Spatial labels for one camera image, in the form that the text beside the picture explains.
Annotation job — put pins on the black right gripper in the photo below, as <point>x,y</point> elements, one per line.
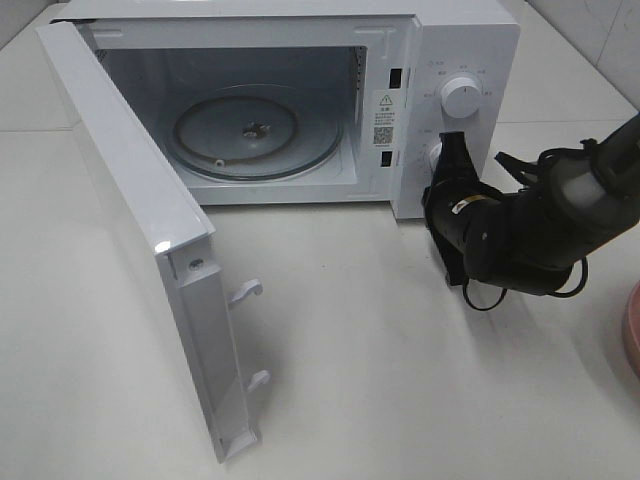
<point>469,224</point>

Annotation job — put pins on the pink plate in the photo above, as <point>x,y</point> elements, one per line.
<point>630,331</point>

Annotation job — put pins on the white lower microwave knob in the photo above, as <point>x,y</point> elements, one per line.
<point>433,155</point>

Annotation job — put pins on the white upper microwave knob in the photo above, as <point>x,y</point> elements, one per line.
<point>460,95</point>

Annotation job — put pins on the white microwave oven body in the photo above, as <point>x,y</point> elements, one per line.
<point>382,63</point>

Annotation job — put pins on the white microwave knob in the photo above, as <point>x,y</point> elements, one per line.
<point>460,95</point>
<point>433,155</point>

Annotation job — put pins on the white microwave door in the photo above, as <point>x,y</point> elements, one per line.
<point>164,237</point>

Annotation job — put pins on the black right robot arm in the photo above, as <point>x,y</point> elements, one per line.
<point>572,202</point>

